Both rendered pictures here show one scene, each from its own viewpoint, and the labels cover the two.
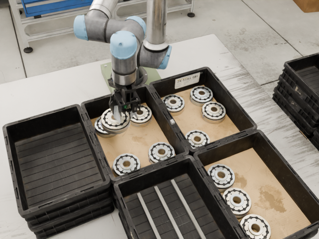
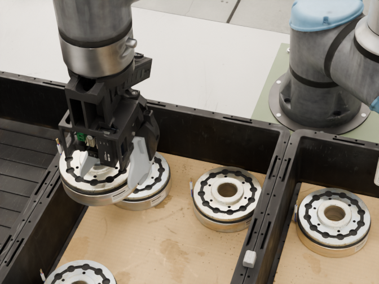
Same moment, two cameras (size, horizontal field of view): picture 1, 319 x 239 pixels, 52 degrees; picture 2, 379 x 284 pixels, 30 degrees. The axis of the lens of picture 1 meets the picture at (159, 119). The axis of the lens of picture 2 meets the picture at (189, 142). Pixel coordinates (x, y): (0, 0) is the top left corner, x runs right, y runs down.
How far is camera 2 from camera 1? 0.63 m
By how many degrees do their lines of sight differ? 32
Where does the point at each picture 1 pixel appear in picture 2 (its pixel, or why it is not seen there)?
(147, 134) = (205, 254)
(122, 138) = (144, 227)
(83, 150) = not seen: hidden behind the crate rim
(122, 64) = (60, 7)
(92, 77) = (254, 64)
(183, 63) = not seen: outside the picture
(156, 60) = (368, 84)
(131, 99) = (95, 124)
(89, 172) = not seen: hidden behind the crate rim
